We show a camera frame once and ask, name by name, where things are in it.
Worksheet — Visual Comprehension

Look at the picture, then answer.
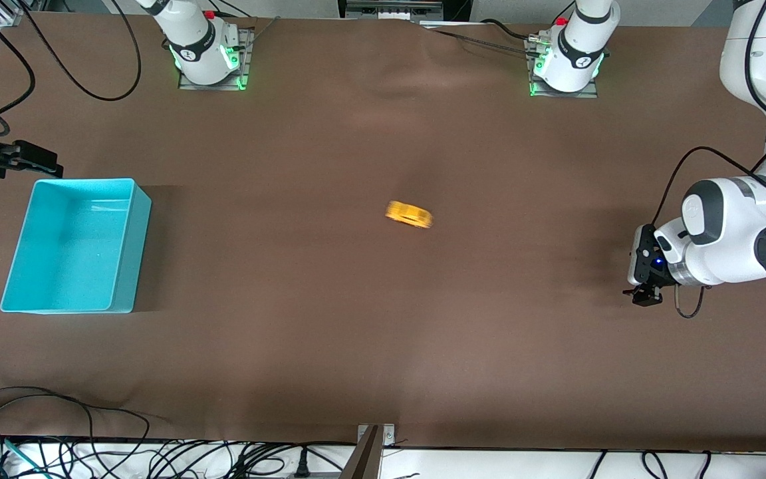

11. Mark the grey power strip box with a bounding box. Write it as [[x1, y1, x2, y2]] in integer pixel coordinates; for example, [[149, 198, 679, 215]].
[[338, 0, 445, 22]]

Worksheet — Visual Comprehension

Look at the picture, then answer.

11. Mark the teal cable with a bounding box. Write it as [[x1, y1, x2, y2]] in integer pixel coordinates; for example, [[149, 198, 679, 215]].
[[0, 432, 48, 479]]

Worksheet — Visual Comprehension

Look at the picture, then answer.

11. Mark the thin grey cable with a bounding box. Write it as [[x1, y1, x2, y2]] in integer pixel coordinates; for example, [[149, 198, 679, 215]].
[[249, 16, 281, 49]]

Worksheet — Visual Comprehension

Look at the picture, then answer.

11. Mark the aluminium profile bar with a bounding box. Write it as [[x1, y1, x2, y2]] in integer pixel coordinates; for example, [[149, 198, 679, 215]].
[[338, 426, 384, 479]]

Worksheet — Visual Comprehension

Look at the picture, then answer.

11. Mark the grey braided cable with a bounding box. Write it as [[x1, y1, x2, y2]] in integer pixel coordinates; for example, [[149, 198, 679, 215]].
[[420, 25, 538, 59]]

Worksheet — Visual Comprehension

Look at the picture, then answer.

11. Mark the yellow beetle toy car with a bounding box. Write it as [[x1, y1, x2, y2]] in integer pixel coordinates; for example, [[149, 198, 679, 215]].
[[385, 200, 434, 230]]

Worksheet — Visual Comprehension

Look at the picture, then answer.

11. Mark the black base cable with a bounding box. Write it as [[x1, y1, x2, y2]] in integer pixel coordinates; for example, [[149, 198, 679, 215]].
[[479, 19, 540, 42]]

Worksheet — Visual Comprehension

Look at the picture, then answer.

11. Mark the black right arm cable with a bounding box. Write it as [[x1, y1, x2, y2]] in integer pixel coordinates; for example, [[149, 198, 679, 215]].
[[0, 0, 143, 137]]

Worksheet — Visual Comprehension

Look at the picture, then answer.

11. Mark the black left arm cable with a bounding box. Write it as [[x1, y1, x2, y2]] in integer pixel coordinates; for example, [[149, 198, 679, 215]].
[[652, 0, 766, 320]]

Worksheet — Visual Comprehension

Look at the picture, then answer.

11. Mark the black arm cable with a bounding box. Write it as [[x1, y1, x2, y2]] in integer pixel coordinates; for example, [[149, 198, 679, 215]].
[[0, 0, 143, 137], [652, 0, 766, 320]]

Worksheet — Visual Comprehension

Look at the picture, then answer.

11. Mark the small metal bracket plate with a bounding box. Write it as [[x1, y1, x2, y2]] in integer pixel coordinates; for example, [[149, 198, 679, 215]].
[[356, 424, 396, 446]]

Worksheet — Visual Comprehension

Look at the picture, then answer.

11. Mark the brown table cover sheet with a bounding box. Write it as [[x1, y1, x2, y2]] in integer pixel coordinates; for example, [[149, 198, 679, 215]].
[[0, 12, 766, 453]]

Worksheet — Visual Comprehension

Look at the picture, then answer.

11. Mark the turquoise plastic bin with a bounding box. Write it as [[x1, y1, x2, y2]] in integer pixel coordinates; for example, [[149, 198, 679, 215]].
[[0, 178, 152, 315]]

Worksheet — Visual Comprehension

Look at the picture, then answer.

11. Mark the long black looping cable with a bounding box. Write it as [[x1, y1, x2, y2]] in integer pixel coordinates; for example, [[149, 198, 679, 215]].
[[0, 387, 152, 466]]

